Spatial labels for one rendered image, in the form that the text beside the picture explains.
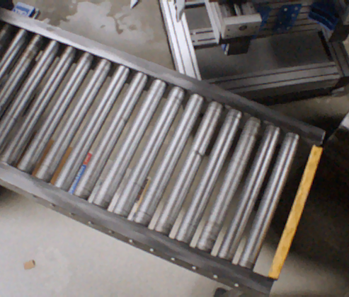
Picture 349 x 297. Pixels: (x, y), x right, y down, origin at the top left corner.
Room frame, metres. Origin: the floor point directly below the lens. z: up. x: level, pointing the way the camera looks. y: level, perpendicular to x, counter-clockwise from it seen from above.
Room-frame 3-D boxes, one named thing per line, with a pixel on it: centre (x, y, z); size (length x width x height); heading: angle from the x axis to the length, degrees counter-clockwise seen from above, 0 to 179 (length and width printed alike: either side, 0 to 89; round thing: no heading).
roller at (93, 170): (0.57, 0.20, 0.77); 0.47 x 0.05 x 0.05; 162
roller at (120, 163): (0.55, 0.14, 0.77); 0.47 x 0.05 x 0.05; 162
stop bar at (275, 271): (0.38, -0.37, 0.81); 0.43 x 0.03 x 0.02; 162
